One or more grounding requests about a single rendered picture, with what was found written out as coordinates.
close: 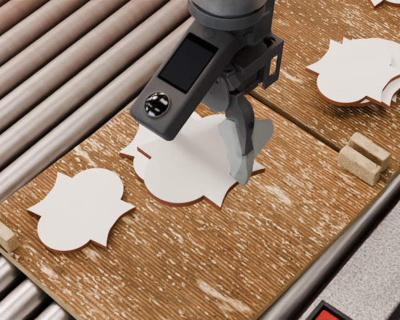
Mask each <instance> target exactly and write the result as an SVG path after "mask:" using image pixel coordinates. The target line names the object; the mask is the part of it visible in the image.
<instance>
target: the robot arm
mask: <svg viewBox="0 0 400 320"><path fill-rule="evenodd" d="M274 4H275V0H188V1H187V6H188V9H189V12H190V14H191V15H192V16H193V17H194V18H195V19H194V21H193V22H192V23H191V25H190V26H189V28H188V29H187V30H186V31H185V33H184V35H183V36H182V37H181V38H180V40H179V42H177V44H176V45H175V47H174V48H173V49H172V51H171V52H170V54H169V55H168V56H167V58H166V59H165V61H164V62H163V63H162V65H161V66H160V68H158V70H157V71H156V73H155V74H154V75H153V77H152V78H151V80H150V81H149V82H148V84H147V85H146V87H145V88H144V89H143V91H142V92H141V94H140V95H139V96H138V98H137V99H136V100H135V101H134V103H133V105H132V106H131V107H130V109H129V113H130V116H131V117H132V118H133V119H134V120H135V121H136V122H137V123H139V124H141V125H142V126H144V127H145V128H147V129H148V130H150V131H151V132H153V133H155V134H156V135H158V136H159V137H161V138H162V139H164V140H166V141H172V140H174V138H175V137H176V136H177V135H178V133H179V131H180V130H181V129H182V127H183V126H184V124H185V123H186V122H187V120H188V119H189V117H190V116H191V115H192V113H193V112H194V111H195V109H196V108H197V106H198V105H199V104H200V102H201V103H202V104H204V105H205V106H207V107H208V108H210V110H211V111H212V113H215V112H223V111H225V117H226V119H224V120H223V121H222V122H221V123H219V124H218V130H219V133H220V136H221V137H222V138H223V140H224V142H225V144H226V147H227V159H228V160H229V163H230V176H231V177H232V178H234V179H235V180H236V181H237V182H238V183H240V184H241V185H242V186H244V185H246V184H247V183H248V180H249V179H250V177H251V174H252V171H253V164H254V158H256V156H257V155H258V153H259V152H260V151H261V150H262V149H263V147H264V146H265V145H266V143H267V142H268V141H269V140H270V139H271V137H272V135H273V133H274V124H273V122H272V120H271V119H269V118H265V119H257V118H256V117H255V113H254V110H253V107H252V105H251V104H250V102H249V101H248V99H247V98H246V97H245V96H244V95H247V94H248V93H249V92H251V91H252V90H254V89H255V88H256V87H257V86H258V84H260V83H262V82H263V83H262V89H263V90H265V89H267V88H268V87H269V86H270V85H272V84H273V83H275V82H276V81H277V80H278V79H279V71H280V66H281V59H282V54H283V46H284V39H281V38H280V37H278V36H277V35H275V34H273V33H272V31H271V27H272V18H273V13H274ZM273 41H274V42H275V43H273ZM276 56H277V62H276V71H275V72H274V73H273V74H271V75H269V72H270V63H271V60H272V59H273V58H274V57H276Z"/></svg>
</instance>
